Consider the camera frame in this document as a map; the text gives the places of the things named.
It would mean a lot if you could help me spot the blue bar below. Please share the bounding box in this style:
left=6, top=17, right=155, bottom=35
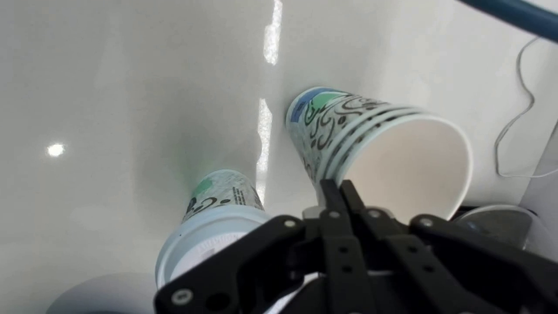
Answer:
left=456, top=0, right=558, bottom=44

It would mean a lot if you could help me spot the stack of printed paper cups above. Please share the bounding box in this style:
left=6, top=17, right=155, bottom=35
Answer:
left=286, top=86, right=474, bottom=224

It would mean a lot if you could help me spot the printed paper cup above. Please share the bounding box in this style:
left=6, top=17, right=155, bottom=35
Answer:
left=155, top=169, right=273, bottom=291

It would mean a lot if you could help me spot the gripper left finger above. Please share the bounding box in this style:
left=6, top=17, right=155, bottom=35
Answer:
left=153, top=178, right=376, bottom=314

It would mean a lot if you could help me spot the grey round object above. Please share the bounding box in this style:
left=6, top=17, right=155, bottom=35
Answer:
left=453, top=204, right=558, bottom=262

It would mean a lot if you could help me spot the white cable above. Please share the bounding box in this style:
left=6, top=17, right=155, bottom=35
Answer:
left=494, top=37, right=558, bottom=179

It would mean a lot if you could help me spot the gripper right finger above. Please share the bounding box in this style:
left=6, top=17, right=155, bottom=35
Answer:
left=340, top=180, right=558, bottom=314

